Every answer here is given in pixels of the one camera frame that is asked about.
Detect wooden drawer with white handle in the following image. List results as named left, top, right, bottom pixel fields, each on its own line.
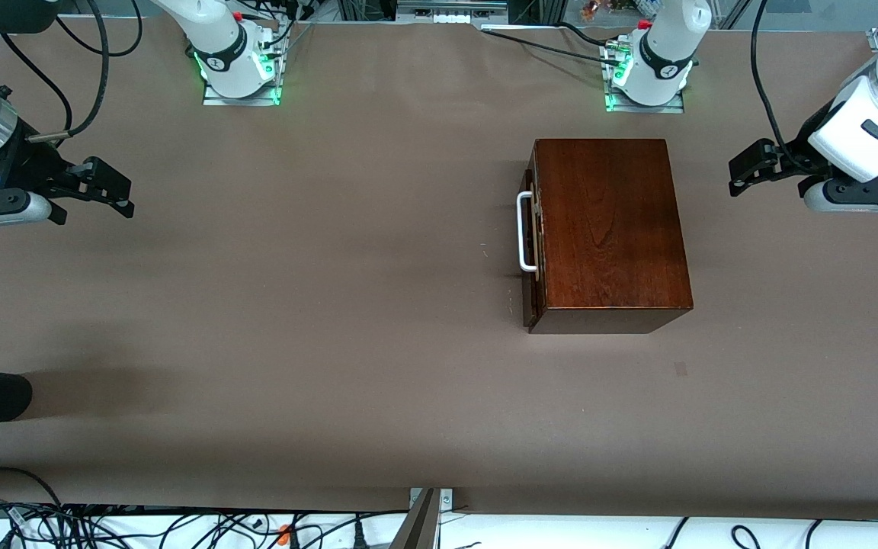
left=516, top=168, right=543, bottom=329

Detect dark brown wooden cabinet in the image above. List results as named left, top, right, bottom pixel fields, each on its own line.
left=528, top=138, right=694, bottom=335

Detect white power strip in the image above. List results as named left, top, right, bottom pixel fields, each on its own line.
left=396, top=0, right=510, bottom=25

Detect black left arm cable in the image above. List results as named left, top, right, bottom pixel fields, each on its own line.
left=750, top=0, right=819, bottom=174

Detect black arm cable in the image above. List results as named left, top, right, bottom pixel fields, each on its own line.
left=0, top=0, right=144, bottom=144
left=750, top=0, right=819, bottom=174

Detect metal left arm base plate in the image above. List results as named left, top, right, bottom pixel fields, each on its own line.
left=604, top=88, right=686, bottom=114

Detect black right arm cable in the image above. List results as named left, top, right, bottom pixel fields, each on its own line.
left=0, top=0, right=144, bottom=144

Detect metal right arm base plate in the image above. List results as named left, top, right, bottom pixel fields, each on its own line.
left=202, top=75, right=282, bottom=107

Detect long black table cable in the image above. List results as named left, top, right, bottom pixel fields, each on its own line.
left=480, top=27, right=626, bottom=68

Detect black looped floor cable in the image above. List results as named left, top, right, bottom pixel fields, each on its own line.
left=0, top=466, right=68, bottom=549

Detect tangled black cables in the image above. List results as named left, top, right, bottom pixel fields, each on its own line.
left=43, top=505, right=413, bottom=549

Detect metal bracket with dark bar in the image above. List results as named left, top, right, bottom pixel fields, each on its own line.
left=389, top=487, right=455, bottom=549

